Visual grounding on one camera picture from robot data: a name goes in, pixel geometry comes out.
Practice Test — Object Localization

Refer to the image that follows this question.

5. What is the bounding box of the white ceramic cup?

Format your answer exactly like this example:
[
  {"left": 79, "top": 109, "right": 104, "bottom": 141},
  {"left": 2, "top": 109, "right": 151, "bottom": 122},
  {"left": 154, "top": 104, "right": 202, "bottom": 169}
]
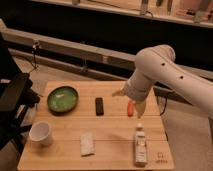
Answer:
[{"left": 29, "top": 122, "right": 53, "bottom": 146}]

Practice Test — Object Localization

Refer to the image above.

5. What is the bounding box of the wooden folding table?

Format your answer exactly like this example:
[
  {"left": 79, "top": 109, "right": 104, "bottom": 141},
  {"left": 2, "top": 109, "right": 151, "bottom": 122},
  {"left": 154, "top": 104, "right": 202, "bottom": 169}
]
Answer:
[{"left": 18, "top": 81, "right": 174, "bottom": 171}]

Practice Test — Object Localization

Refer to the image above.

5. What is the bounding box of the black rectangular block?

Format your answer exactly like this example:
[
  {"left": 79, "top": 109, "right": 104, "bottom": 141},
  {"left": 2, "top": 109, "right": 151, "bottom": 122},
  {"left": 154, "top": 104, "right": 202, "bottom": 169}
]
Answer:
[{"left": 95, "top": 97, "right": 104, "bottom": 116}]

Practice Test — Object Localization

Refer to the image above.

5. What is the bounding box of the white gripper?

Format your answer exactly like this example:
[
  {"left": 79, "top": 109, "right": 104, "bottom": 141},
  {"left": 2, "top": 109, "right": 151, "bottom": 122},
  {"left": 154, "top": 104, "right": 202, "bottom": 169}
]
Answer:
[{"left": 111, "top": 76, "right": 155, "bottom": 119}]

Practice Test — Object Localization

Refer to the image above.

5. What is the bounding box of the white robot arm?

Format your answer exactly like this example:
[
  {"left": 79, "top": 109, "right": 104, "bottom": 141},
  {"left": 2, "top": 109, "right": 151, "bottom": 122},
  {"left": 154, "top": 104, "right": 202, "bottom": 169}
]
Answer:
[{"left": 112, "top": 45, "right": 213, "bottom": 119}]

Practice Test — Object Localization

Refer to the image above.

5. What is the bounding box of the green bowl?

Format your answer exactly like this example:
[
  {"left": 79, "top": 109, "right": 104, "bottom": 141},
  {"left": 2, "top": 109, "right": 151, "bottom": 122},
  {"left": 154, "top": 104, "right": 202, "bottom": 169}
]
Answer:
[{"left": 47, "top": 86, "right": 79, "bottom": 113}]

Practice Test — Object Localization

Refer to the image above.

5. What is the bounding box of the orange carrot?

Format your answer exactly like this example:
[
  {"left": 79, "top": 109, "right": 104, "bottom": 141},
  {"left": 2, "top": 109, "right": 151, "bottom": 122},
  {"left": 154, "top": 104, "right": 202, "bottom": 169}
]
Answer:
[{"left": 127, "top": 100, "right": 134, "bottom": 117}]

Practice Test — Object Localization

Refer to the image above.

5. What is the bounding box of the black equipment stand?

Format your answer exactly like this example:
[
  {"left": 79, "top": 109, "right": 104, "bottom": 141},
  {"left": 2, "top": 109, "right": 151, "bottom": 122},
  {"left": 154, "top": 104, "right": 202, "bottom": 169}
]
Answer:
[{"left": 0, "top": 33, "right": 40, "bottom": 153}]

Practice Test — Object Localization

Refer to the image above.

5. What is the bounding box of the white plastic bottle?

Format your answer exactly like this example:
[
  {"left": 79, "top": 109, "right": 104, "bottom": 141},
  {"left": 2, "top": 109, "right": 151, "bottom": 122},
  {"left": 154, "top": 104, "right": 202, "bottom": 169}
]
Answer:
[{"left": 134, "top": 124, "right": 148, "bottom": 166}]

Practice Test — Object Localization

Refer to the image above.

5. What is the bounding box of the white sponge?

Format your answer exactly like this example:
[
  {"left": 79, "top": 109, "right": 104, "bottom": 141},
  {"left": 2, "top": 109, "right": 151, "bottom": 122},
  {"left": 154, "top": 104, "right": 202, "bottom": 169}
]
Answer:
[{"left": 80, "top": 132, "right": 95, "bottom": 156}]

